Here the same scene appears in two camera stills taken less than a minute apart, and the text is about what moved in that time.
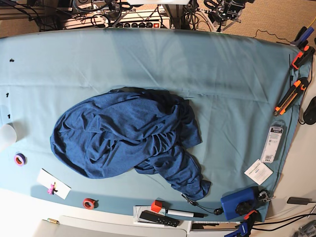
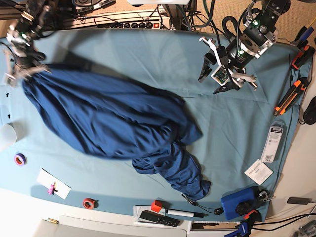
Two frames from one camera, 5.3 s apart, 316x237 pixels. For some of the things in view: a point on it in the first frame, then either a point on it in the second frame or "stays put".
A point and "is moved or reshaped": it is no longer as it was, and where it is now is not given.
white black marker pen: x=196 y=215 stays put
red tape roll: x=90 y=203 stays put
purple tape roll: x=19 y=159 stays put
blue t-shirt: x=125 y=129 is moved or reshaped
